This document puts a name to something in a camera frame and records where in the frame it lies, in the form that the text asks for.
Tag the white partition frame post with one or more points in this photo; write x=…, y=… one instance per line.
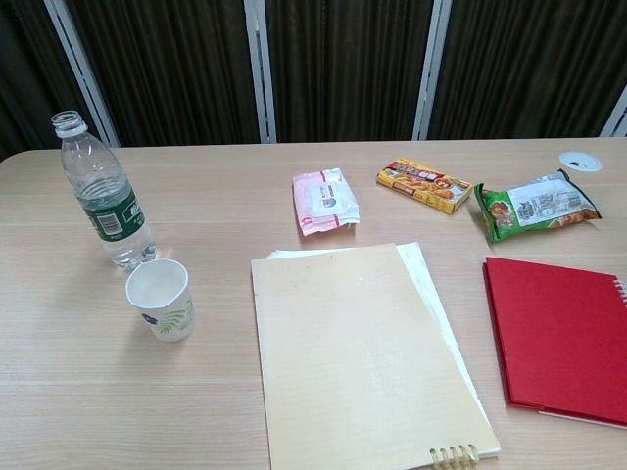
x=259, y=73
x=431, y=73
x=616, y=117
x=81, y=73

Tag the beige spiral sketchbook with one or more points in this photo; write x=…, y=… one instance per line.
x=352, y=343

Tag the yellow curry box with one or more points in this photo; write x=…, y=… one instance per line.
x=421, y=183

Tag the pink wet wipes pack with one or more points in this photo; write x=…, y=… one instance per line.
x=323, y=201

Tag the green snack bag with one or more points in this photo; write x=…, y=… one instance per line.
x=534, y=205

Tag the clear plastic water bottle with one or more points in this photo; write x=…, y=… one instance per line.
x=105, y=196

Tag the red spiral notebook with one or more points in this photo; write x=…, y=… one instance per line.
x=558, y=333

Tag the leaf print paper cup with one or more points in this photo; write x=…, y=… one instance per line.
x=166, y=323

